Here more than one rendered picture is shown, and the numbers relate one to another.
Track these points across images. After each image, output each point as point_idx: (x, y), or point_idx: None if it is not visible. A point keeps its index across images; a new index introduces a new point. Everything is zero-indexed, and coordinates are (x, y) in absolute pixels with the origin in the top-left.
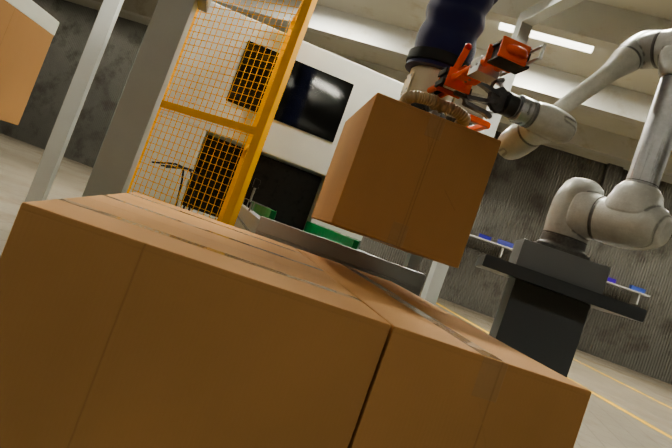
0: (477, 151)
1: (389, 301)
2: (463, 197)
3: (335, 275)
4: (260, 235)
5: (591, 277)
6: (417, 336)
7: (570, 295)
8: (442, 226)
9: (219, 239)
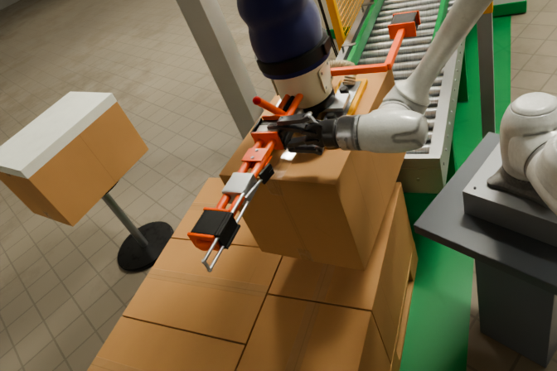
0: (319, 196)
1: (273, 357)
2: (333, 228)
3: (271, 297)
4: None
5: (548, 233)
6: None
7: (502, 271)
8: (332, 248)
9: (188, 310)
